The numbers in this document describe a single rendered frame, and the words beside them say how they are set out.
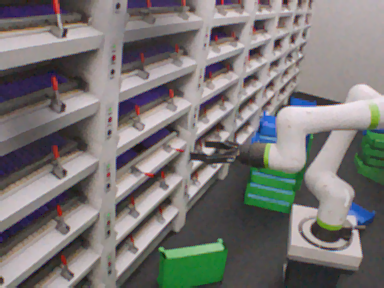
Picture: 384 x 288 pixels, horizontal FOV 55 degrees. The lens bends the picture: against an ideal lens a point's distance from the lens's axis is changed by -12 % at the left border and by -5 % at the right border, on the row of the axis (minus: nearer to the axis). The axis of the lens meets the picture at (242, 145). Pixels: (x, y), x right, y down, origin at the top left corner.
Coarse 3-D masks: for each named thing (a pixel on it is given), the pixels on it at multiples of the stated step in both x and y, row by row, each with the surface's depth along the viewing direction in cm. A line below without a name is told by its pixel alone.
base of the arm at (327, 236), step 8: (312, 224) 171; (344, 224) 168; (352, 224) 171; (312, 232) 167; (320, 232) 166; (328, 232) 163; (336, 232) 164; (344, 232) 167; (352, 232) 169; (320, 240) 165; (328, 240) 164; (336, 240) 165; (344, 240) 167
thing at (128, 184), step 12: (180, 132) 186; (168, 144) 178; (180, 144) 182; (156, 156) 165; (168, 156) 170; (144, 168) 155; (156, 168) 162; (120, 180) 142; (132, 180) 145; (144, 180) 155; (120, 192) 137
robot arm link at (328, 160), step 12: (348, 96) 164; (360, 96) 158; (372, 96) 153; (336, 132) 167; (348, 132) 164; (336, 144) 167; (348, 144) 167; (324, 156) 169; (336, 156) 168; (312, 168) 173; (324, 168) 169; (336, 168) 171; (312, 180) 170; (312, 192) 171
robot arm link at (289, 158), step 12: (276, 144) 139; (288, 144) 134; (300, 144) 135; (264, 156) 138; (276, 156) 137; (288, 156) 135; (300, 156) 135; (276, 168) 139; (288, 168) 136; (300, 168) 138
